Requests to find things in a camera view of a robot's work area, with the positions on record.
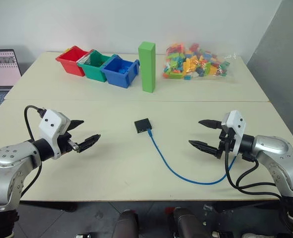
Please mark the grey partition panel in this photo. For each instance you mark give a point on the grey partition panel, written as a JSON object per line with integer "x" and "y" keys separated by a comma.
{"x": 280, "y": 54}

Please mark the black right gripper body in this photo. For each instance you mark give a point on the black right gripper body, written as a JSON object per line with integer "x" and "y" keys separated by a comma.
{"x": 224, "y": 146}

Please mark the blue plastic bin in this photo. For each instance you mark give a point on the blue plastic bin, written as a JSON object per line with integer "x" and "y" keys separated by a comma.
{"x": 116, "y": 75}

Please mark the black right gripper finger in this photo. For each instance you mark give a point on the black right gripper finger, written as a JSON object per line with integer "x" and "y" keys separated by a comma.
{"x": 211, "y": 124}
{"x": 203, "y": 146}

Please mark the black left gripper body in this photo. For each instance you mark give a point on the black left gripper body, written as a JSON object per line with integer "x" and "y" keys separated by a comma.
{"x": 65, "y": 146}

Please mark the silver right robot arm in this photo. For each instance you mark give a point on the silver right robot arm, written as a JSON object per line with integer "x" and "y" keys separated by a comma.
{"x": 280, "y": 158}

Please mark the clear bag of toy bricks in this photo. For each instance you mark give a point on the clear bag of toy bricks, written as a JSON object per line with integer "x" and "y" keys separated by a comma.
{"x": 193, "y": 62}

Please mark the red plastic bin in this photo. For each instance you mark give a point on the red plastic bin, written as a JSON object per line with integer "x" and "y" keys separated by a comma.
{"x": 70, "y": 63}

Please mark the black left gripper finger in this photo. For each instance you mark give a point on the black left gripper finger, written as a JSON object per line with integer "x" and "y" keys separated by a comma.
{"x": 75, "y": 123}
{"x": 89, "y": 141}

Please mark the open laptop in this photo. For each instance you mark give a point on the open laptop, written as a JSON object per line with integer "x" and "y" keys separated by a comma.
{"x": 0, "y": 72}

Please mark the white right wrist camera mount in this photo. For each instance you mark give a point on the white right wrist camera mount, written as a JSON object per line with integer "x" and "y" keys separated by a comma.
{"x": 237, "y": 124}

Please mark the dark rounded shape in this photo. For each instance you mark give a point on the dark rounded shape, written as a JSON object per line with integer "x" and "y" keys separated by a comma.
{"x": 127, "y": 223}
{"x": 186, "y": 223}

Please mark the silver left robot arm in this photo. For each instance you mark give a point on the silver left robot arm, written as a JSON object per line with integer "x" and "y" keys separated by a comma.
{"x": 5, "y": 173}

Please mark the tall green block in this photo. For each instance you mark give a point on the tall green block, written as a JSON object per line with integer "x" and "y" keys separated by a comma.
{"x": 147, "y": 69}

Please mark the green plastic bin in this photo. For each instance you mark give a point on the green plastic bin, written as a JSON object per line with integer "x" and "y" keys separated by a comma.
{"x": 94, "y": 70}

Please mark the black table frame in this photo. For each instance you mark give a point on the black table frame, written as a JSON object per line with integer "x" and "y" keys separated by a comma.
{"x": 49, "y": 205}

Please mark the small black box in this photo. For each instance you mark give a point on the small black box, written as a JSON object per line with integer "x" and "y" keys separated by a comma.
{"x": 142, "y": 125}

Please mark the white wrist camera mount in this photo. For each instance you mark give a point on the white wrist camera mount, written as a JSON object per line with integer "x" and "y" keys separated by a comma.
{"x": 51, "y": 124}
{"x": 237, "y": 124}

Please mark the small clear plastic bag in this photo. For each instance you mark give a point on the small clear plastic bag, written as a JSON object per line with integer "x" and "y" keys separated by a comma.
{"x": 85, "y": 60}

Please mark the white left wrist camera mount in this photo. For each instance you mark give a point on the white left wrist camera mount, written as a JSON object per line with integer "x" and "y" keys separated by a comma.
{"x": 51, "y": 124}

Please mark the blue toy bricks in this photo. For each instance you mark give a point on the blue toy bricks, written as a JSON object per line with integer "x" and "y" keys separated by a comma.
{"x": 123, "y": 69}

